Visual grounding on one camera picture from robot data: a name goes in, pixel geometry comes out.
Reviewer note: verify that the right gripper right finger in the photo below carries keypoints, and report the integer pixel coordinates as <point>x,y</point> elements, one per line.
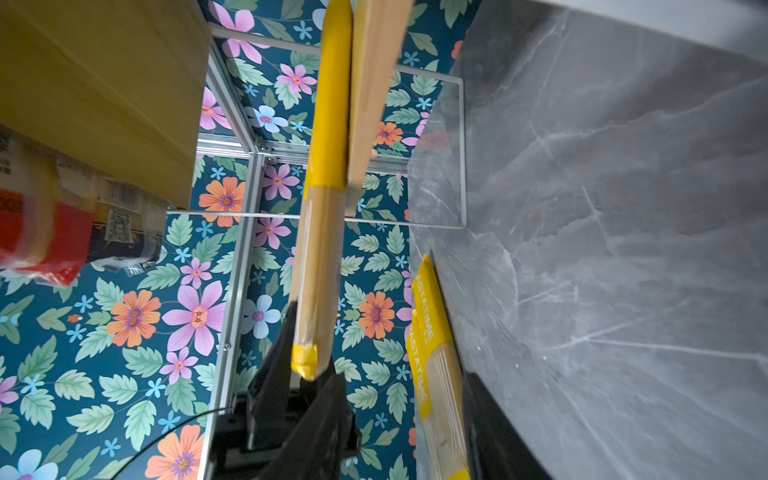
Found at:
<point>494,447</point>

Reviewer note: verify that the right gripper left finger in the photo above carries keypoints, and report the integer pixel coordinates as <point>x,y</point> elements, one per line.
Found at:
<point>305,432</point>

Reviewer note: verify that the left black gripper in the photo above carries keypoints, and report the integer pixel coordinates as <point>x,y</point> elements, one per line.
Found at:
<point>235,452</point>

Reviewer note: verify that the blue gold spaghetti bag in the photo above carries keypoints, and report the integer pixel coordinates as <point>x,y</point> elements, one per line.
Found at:
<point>128,228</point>

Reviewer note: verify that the red spaghetti bag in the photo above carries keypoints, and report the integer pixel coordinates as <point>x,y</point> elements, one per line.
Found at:
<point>47,210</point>

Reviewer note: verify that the yellow pasta bag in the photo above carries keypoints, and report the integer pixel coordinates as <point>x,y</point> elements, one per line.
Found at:
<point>360,45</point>
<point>418,369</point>
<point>444,427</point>

